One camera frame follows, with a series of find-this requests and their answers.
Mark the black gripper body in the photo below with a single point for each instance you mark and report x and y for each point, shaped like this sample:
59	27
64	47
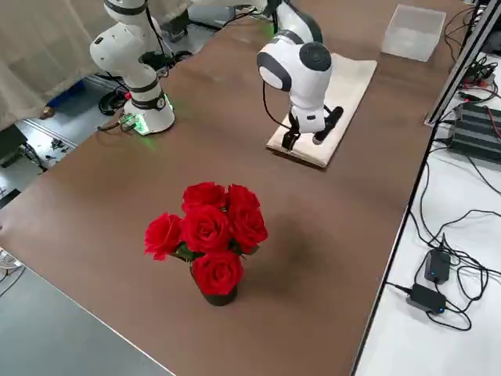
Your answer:
294	122

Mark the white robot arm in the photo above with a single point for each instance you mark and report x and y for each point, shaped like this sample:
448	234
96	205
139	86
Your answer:
117	51

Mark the cream tablecloth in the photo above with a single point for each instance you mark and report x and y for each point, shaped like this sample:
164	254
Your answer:
352	90

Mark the black finned power supply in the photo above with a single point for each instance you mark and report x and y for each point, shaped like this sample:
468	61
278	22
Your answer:
475	133

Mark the cream curtain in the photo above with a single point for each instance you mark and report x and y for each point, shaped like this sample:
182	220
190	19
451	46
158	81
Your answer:
39	47

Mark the green rose leaf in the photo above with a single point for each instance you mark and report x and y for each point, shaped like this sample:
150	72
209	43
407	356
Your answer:
246	250
186	252

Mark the red artificial rose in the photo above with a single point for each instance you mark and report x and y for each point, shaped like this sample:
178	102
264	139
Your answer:
248	227
217	274
242	197
203	196
205	229
162	235

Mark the black power adapter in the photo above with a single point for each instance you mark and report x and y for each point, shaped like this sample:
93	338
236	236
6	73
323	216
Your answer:
426	298
436	266

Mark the aluminium frame post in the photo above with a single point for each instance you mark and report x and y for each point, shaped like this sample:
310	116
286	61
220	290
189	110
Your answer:
458	70

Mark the blue plastic crate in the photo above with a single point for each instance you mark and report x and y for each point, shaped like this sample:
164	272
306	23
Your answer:
66	92

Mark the clear plastic box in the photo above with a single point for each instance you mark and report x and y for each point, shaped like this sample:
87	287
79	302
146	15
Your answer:
411	39

